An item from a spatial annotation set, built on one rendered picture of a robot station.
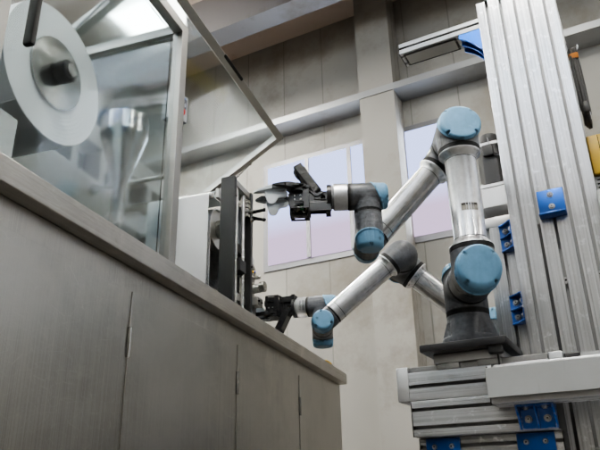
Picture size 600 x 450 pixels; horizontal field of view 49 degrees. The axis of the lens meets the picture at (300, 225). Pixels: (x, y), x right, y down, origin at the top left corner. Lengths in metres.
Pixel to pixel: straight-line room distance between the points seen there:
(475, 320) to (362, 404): 3.22
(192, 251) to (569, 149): 1.23
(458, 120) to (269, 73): 4.74
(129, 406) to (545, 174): 1.40
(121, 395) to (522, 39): 1.70
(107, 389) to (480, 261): 0.96
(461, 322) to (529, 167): 0.58
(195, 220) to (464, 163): 0.94
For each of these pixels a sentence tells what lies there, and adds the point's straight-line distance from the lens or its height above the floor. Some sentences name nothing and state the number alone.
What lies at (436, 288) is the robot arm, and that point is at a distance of 2.44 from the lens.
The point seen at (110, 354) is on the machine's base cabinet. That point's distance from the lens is 1.18.
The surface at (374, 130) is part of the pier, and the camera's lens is 5.35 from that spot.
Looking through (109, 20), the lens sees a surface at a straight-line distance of 1.48.
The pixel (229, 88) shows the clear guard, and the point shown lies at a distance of 2.58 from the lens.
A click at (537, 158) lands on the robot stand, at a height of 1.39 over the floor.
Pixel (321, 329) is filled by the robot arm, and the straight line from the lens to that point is 2.23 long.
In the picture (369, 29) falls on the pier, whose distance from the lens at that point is 5.93.
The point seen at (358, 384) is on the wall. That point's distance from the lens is 4.99.
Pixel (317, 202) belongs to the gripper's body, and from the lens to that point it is 1.77.
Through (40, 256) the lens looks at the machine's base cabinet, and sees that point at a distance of 1.06.
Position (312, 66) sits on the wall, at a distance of 6.27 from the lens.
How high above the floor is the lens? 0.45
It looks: 23 degrees up
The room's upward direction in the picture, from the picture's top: 1 degrees counter-clockwise
